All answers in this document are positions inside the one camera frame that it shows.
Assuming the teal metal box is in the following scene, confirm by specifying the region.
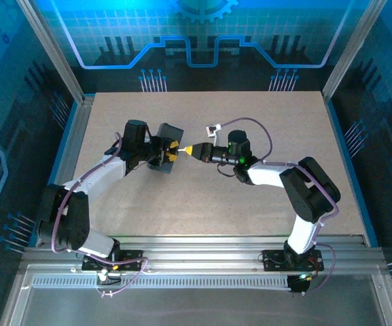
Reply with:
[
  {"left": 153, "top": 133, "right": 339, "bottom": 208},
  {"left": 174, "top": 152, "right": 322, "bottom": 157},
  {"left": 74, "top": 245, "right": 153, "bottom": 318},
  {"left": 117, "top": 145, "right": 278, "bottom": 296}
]
[{"left": 147, "top": 122, "right": 185, "bottom": 175}]

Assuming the black controller with green light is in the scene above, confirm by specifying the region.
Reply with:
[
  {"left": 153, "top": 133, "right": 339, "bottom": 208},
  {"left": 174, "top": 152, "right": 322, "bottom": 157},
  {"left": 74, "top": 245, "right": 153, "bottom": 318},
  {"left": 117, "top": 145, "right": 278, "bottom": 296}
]
[{"left": 286, "top": 273, "right": 315, "bottom": 295}]

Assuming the grey metal tray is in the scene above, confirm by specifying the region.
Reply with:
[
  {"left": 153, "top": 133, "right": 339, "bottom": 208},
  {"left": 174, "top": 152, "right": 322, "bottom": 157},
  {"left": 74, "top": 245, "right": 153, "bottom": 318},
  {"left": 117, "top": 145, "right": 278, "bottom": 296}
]
[{"left": 0, "top": 264, "right": 392, "bottom": 326}]

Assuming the thin black cable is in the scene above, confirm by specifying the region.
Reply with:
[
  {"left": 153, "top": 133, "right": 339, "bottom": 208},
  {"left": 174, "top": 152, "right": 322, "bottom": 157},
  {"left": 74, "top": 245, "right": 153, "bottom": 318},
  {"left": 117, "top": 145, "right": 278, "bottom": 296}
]
[{"left": 217, "top": 162, "right": 238, "bottom": 179}]

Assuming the purple cable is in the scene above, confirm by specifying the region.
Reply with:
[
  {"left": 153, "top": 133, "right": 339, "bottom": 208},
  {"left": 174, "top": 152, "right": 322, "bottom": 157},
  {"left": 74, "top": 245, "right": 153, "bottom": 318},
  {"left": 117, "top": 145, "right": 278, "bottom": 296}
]
[
  {"left": 215, "top": 117, "right": 340, "bottom": 293},
  {"left": 51, "top": 131, "right": 149, "bottom": 297}
]

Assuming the aluminium frame rail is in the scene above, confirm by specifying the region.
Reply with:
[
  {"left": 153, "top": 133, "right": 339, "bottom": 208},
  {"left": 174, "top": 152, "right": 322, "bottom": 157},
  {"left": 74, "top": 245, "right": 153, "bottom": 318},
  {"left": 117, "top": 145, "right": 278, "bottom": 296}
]
[{"left": 20, "top": 236, "right": 385, "bottom": 272}]

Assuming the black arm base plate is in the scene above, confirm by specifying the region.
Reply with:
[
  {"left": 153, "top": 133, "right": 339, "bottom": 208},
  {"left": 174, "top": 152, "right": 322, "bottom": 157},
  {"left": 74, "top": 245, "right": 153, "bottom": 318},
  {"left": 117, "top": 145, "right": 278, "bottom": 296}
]
[
  {"left": 81, "top": 249, "right": 145, "bottom": 272},
  {"left": 261, "top": 249, "right": 325, "bottom": 273}
]

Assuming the slotted grey cable duct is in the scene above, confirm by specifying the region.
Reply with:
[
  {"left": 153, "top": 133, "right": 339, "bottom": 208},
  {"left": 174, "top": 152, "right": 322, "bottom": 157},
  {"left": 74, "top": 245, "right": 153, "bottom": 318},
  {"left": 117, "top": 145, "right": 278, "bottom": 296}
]
[{"left": 31, "top": 275, "right": 293, "bottom": 290}]

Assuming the aluminium frame post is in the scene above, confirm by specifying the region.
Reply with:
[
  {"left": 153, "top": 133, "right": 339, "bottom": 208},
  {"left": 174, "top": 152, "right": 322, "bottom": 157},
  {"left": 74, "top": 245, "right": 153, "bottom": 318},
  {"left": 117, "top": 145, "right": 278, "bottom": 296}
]
[
  {"left": 321, "top": 0, "right": 389, "bottom": 103},
  {"left": 16, "top": 0, "right": 87, "bottom": 103}
]

